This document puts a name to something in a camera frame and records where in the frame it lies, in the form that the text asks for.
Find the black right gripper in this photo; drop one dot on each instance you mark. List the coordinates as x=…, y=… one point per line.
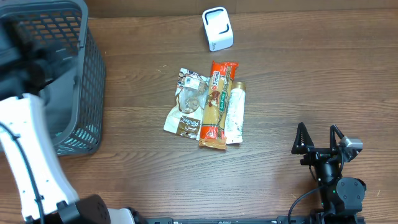
x=321, y=154

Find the white tube with gold cap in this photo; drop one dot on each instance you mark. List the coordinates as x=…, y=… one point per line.
x=235, y=116

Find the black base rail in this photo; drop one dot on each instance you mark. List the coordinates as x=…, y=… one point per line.
x=278, y=220

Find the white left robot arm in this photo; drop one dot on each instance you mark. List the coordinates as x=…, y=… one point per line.
x=46, y=194

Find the orange spaghetti pasta package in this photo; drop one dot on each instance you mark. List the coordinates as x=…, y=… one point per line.
x=216, y=105

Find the grey plastic shopping basket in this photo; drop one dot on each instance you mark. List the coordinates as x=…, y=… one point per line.
x=74, y=102

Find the white barcode scanner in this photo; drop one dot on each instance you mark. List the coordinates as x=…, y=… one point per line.
x=217, y=28

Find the dried mushroom pouch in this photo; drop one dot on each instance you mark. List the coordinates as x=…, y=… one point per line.
x=185, y=118

